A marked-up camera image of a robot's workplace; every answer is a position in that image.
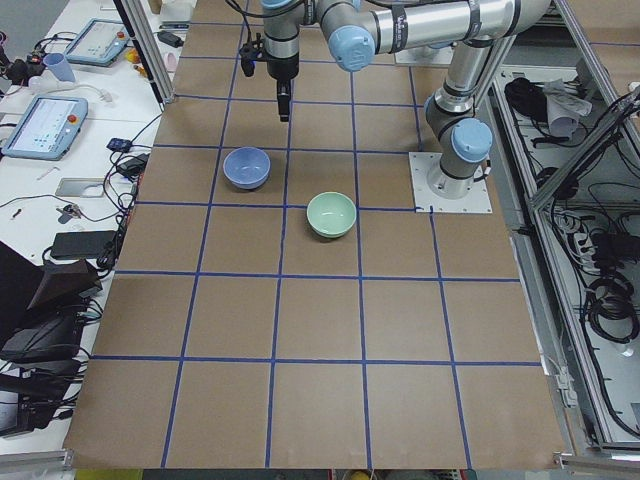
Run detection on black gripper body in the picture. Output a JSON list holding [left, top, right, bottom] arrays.
[[266, 53, 299, 97]]

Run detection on green bowl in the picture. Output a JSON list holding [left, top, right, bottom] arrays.
[[306, 192, 357, 239]]

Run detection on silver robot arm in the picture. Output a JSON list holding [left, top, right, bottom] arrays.
[[261, 0, 549, 182]]

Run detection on blue bowl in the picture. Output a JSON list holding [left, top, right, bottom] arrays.
[[223, 147, 271, 190]]

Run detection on small blue black box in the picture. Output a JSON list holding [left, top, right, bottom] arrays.
[[107, 137, 133, 153]]

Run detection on far teach pendant tablet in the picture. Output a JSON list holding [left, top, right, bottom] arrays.
[[64, 19, 130, 67]]

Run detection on teach pendant tablet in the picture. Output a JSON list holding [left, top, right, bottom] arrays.
[[64, 19, 130, 67], [1, 95, 89, 161]]

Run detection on blue plastic cup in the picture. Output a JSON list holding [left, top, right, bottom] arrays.
[[43, 52, 76, 82]]

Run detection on near teach pendant tablet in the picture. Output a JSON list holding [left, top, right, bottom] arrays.
[[1, 95, 89, 161]]

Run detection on black power adapter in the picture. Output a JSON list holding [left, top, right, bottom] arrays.
[[50, 230, 116, 260]]

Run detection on white paper roll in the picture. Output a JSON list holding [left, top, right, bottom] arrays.
[[542, 79, 592, 139]]

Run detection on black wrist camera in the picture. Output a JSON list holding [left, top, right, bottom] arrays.
[[239, 33, 265, 78]]

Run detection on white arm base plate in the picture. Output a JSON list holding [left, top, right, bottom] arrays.
[[394, 46, 454, 68], [408, 152, 493, 214]]

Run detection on aluminium frame post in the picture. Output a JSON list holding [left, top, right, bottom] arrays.
[[114, 0, 175, 105]]

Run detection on coiled black cables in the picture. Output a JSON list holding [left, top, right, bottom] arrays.
[[582, 272, 636, 346]]

